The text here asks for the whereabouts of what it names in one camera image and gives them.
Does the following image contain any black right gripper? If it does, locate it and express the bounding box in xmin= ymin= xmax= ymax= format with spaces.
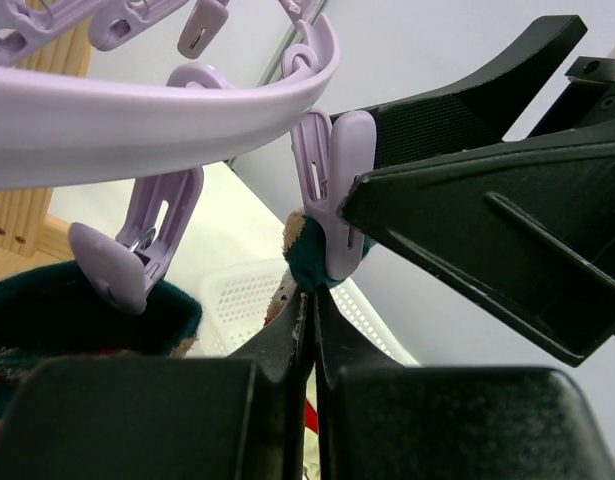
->
xmin=364 ymin=15 xmax=615 ymax=168

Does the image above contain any wooden rack right post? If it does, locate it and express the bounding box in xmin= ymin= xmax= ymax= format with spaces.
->
xmin=0 ymin=1 xmax=102 ymax=257

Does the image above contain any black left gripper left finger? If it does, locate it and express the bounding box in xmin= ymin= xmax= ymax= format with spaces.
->
xmin=0 ymin=294 xmax=307 ymax=479

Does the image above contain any green christmas sock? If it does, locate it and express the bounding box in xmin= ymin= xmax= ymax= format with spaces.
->
xmin=0 ymin=261 xmax=202 ymax=427

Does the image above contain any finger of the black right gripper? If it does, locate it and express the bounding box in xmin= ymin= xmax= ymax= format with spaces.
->
xmin=340 ymin=118 xmax=615 ymax=366

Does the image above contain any white plastic basket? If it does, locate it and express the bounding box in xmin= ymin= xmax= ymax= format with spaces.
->
xmin=196 ymin=257 xmax=421 ymax=369

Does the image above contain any red sock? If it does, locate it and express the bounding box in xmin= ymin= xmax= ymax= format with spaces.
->
xmin=304 ymin=400 xmax=319 ymax=435

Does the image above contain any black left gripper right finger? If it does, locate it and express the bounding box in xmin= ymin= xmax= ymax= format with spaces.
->
xmin=314 ymin=288 xmax=615 ymax=479

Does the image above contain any purple round clip hanger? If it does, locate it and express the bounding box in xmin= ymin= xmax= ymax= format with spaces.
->
xmin=0 ymin=0 xmax=378 ymax=316

